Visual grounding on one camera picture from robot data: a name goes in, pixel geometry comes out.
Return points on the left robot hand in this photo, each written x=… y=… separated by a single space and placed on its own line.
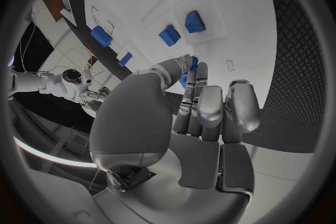
x=131 y=119

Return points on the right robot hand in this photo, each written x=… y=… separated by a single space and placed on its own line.
x=94 y=102

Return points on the blue plug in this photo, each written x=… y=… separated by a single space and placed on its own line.
x=193 y=64

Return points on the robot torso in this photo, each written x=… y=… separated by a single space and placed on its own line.
x=60 y=144

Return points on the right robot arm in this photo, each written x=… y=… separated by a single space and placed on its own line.
x=52 y=83

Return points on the small blue block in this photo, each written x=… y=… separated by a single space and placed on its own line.
x=125 y=59

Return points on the blue rounded block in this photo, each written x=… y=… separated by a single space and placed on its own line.
x=101 y=36

